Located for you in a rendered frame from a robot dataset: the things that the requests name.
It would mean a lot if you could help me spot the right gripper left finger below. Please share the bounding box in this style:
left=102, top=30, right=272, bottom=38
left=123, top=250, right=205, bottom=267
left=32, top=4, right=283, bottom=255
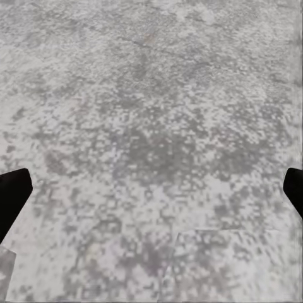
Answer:
left=0, top=168, right=33, bottom=244

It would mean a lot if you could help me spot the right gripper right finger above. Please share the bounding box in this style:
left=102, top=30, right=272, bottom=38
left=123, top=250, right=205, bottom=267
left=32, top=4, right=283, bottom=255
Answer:
left=283, top=168, right=303, bottom=219

